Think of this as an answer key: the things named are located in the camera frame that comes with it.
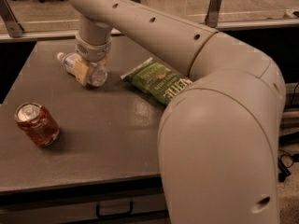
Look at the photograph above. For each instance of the black drawer handle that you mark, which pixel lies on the black drawer handle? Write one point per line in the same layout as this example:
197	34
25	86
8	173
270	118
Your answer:
113	209

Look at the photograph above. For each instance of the right metal glass bracket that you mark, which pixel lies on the right metal glass bracket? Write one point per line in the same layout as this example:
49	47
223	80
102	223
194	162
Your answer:
213	12

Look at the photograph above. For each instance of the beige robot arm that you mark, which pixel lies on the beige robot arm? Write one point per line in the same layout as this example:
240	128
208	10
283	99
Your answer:
218	139

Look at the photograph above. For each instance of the left metal glass bracket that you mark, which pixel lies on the left metal glass bracket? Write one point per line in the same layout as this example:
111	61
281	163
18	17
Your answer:
14	29

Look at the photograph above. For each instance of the black wheeled stand base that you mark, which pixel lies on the black wheeled stand base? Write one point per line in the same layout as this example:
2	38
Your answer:
286	159

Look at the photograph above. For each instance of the clear blue plastic bottle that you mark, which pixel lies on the clear blue plastic bottle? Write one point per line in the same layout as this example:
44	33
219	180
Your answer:
98	71

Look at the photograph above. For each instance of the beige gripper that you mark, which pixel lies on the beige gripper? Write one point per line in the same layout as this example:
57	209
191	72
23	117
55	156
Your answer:
92	50

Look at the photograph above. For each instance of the red soda can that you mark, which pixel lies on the red soda can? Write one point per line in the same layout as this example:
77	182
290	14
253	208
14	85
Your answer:
37	123

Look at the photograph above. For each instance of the grey drawer cabinet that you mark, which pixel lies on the grey drawer cabinet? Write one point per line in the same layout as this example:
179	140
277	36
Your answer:
76	204

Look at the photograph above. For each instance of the green kettle chips bag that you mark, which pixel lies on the green kettle chips bag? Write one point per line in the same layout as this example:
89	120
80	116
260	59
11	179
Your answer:
157	81

